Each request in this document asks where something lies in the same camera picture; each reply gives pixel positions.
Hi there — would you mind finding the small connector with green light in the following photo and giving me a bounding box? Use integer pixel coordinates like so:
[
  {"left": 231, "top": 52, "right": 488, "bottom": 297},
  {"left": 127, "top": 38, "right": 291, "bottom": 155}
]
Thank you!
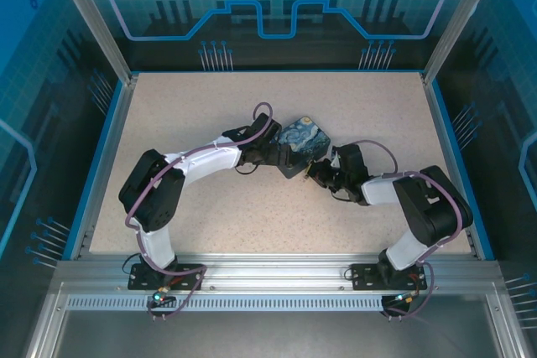
[
  {"left": 390, "top": 289, "right": 421, "bottom": 305},
  {"left": 151, "top": 285, "right": 176, "bottom": 308}
]

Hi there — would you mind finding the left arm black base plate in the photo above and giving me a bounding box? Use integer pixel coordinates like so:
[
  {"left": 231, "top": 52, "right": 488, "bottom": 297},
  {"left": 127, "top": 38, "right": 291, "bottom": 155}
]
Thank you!
[{"left": 127, "top": 262, "right": 206, "bottom": 292}]

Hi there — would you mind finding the aluminium frame post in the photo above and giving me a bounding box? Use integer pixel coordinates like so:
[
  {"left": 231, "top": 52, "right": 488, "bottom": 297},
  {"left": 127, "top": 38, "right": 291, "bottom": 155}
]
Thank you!
[
  {"left": 420, "top": 0, "right": 503, "bottom": 85},
  {"left": 47, "top": 0, "right": 140, "bottom": 85}
]

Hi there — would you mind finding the slotted grey cable duct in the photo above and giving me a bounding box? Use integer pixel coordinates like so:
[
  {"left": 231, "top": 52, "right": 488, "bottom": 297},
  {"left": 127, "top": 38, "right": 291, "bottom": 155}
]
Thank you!
[{"left": 65, "top": 295, "right": 388, "bottom": 314}]

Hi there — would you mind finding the aluminium frame beam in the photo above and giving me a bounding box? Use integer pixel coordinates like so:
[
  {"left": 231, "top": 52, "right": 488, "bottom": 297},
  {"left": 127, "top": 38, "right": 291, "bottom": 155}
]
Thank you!
[{"left": 55, "top": 252, "right": 503, "bottom": 293}]

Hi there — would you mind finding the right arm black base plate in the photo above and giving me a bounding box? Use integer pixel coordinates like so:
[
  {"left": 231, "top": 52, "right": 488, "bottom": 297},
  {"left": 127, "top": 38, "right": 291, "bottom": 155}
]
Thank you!
[{"left": 349, "top": 262, "right": 430, "bottom": 292}]

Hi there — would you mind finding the starry night painted tin box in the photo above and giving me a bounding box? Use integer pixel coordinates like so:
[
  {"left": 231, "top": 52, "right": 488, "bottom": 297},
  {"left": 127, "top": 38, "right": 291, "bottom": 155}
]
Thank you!
[{"left": 276, "top": 115, "right": 333, "bottom": 181}]

